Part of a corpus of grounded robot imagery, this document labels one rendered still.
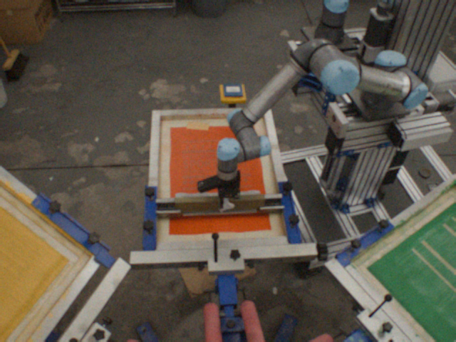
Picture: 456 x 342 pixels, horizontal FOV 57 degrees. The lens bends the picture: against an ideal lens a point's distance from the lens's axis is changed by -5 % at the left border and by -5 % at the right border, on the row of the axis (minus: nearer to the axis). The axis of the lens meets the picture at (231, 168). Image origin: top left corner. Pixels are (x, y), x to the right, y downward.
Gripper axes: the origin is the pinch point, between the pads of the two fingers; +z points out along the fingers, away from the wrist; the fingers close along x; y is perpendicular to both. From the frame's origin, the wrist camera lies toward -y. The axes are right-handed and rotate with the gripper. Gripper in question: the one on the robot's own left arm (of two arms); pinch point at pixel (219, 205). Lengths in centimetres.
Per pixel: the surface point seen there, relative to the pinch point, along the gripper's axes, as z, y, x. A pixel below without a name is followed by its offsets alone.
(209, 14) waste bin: 96, 12, 317
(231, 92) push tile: 4, 11, 75
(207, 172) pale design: 5.3, -3.7, 22.1
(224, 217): 5.3, 1.8, -2.2
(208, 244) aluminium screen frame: 1.9, -5.3, -16.8
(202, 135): 5.3, -4.9, 45.6
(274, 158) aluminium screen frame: 1.7, 26.4, 26.1
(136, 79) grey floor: 101, -58, 214
